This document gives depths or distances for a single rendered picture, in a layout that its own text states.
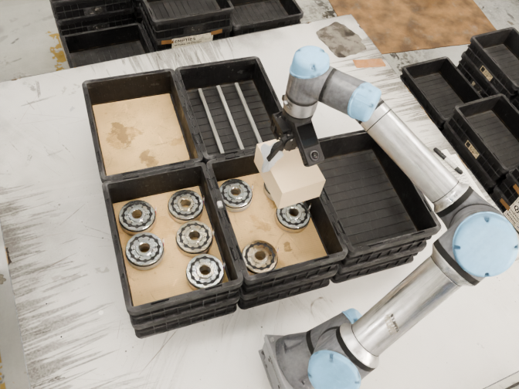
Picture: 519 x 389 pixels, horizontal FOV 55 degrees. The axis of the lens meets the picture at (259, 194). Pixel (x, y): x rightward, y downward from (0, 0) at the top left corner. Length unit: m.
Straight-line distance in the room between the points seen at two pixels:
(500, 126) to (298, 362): 1.80
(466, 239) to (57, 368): 1.08
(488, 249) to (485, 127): 1.71
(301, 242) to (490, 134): 1.44
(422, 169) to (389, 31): 2.56
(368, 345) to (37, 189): 1.16
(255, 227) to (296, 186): 0.30
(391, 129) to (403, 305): 0.38
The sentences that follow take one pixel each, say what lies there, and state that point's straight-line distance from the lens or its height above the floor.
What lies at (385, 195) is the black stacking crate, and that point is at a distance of 1.65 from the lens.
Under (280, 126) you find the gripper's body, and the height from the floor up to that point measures 1.23.
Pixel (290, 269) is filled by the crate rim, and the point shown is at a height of 0.93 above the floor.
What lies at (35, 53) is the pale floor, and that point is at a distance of 3.30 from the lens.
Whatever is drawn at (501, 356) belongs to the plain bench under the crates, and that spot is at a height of 0.70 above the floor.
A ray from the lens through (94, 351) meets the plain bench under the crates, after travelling 1.50.
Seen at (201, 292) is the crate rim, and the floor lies 0.93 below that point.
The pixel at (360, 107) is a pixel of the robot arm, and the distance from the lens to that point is 1.03.
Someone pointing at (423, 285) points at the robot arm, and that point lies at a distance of 1.08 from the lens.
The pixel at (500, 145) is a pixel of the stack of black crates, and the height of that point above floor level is 0.38.
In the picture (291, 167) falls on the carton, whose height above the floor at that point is 1.12.
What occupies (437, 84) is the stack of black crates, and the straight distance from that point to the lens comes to 2.97.
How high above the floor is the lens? 2.12
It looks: 56 degrees down
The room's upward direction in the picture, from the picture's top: 11 degrees clockwise
